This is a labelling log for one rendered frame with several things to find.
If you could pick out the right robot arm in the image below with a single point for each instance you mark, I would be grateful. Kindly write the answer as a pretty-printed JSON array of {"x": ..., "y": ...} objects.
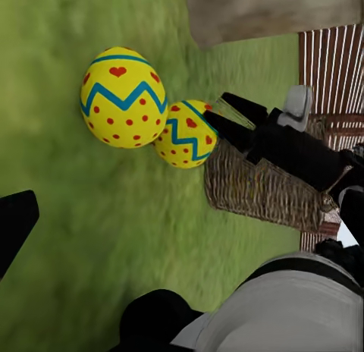
[{"x": 280, "y": 139}]

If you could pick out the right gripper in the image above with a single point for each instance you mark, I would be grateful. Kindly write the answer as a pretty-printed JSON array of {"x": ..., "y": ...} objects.
[{"x": 286, "y": 147}]

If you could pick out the easter egg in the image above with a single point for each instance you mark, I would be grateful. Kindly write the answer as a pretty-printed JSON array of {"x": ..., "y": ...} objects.
[
  {"x": 187, "y": 139},
  {"x": 122, "y": 99}
]

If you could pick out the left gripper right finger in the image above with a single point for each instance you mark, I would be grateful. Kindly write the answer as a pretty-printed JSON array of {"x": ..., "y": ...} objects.
[{"x": 351, "y": 212}]

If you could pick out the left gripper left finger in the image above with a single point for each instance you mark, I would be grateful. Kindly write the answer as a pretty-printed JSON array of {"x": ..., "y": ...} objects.
[{"x": 19, "y": 213}]

